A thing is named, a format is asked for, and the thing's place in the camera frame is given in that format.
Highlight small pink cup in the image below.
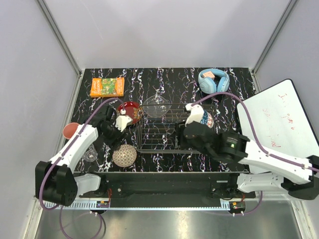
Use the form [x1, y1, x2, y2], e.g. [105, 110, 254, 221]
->
[62, 122, 79, 139]

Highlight wire dish rack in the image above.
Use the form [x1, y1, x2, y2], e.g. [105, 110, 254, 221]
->
[136, 103, 199, 154]

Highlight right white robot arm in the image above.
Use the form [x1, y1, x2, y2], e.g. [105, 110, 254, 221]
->
[174, 121, 319, 200]

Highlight light blue headphones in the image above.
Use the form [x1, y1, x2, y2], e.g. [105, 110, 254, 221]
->
[198, 68, 230, 94]

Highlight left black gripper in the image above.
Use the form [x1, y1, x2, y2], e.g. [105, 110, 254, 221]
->
[101, 119, 129, 151]

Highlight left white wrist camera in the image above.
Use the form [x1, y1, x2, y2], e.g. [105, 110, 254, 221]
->
[115, 109, 133, 132]

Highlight clear drinking glass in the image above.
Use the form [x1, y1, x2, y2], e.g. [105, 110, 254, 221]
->
[83, 144, 98, 162]

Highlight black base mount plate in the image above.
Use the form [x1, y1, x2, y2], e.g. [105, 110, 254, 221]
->
[49, 170, 257, 200]

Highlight clear glass bowl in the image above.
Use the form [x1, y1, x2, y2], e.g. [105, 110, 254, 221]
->
[142, 95, 171, 118]

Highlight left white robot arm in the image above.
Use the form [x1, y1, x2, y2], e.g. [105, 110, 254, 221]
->
[35, 107, 132, 209]

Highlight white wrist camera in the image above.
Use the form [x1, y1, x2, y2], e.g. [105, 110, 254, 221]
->
[185, 103, 204, 125]
[115, 109, 133, 132]

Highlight blue triangle pattern bowl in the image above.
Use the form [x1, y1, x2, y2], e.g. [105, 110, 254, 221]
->
[200, 110, 214, 128]

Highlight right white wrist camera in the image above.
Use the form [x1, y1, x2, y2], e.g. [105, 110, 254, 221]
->
[185, 103, 204, 125]

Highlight beige patterned bowl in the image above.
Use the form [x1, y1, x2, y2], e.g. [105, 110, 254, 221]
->
[112, 144, 137, 167]

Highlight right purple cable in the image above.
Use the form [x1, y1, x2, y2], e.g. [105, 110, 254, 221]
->
[185, 91, 319, 216]

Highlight red floral plate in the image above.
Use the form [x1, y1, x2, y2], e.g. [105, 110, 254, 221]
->
[116, 101, 143, 125]

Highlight orange book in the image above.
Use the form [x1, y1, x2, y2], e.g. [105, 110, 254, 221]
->
[90, 77, 125, 98]

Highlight white whiteboard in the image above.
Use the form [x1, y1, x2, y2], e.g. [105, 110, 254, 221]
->
[237, 79, 319, 158]

